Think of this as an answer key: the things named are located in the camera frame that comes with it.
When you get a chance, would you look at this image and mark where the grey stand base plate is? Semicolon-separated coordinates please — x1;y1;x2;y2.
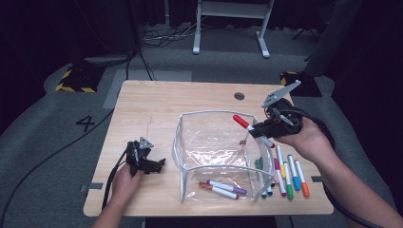
83;52;136;68

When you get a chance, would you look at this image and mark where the orange marker pen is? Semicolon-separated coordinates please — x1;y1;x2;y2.
294;159;311;199

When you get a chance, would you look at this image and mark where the brown marker pen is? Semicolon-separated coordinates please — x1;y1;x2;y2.
198;181;240;200

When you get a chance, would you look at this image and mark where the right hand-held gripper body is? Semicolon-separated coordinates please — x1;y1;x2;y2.
260;79;304;139

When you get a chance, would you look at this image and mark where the dark grey stand column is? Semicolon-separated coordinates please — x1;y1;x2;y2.
303;0;364;78

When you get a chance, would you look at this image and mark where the yellow marker pen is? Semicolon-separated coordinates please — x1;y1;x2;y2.
276;144;287;180

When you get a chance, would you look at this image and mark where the clear plastic bag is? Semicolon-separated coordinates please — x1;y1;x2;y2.
171;108;277;203

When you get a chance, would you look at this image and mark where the black stand cable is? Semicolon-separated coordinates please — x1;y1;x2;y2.
138;47;157;82

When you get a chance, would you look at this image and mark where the pink marker pen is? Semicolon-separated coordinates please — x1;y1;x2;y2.
271;164;280;185

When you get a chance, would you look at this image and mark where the person's right hand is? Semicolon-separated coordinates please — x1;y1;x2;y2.
273;116;336;164

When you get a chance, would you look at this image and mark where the magenta marker pen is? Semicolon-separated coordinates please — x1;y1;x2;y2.
273;157;288;198

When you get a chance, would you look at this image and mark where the dark green marker pen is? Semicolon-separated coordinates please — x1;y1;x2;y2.
255;159;268;200

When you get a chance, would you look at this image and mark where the dark blue marker pen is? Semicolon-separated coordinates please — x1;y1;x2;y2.
259;157;274;196

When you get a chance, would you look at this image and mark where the black yellow-striped stand base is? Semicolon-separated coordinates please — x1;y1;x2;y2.
279;70;323;98
54;64;106;94

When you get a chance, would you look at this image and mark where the long black floor cable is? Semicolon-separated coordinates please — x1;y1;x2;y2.
0;107;116;227

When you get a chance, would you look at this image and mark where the right hand-held gripper cable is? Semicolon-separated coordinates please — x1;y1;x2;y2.
294;107;381;228

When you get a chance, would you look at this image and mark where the hand-held gripper cable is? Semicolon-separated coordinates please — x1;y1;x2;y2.
294;107;381;228
102;142;132;210

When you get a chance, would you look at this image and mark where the white metal desk frame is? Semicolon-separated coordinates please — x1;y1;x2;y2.
192;0;276;60

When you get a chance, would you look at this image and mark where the red marker pen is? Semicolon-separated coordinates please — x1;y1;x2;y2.
232;114;276;149

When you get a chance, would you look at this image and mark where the person's left hand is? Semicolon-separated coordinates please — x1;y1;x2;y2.
110;163;144;204

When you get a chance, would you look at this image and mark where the left hand-held gripper cable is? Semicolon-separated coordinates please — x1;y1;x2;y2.
102;142;132;210

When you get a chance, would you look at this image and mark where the light blue marker pen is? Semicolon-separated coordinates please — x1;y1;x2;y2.
286;153;301;192

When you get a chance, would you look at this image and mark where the purple marker pen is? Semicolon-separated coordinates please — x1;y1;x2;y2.
206;179;248;196

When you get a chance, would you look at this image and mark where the black marker pen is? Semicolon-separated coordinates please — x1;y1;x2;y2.
267;164;278;188

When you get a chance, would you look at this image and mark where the bundle of floor cables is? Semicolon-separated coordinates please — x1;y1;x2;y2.
142;22;203;49

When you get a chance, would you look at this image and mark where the light green marker pen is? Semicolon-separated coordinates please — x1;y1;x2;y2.
283;161;295;200

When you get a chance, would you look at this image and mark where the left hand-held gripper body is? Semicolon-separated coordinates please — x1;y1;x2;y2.
125;136;155;176

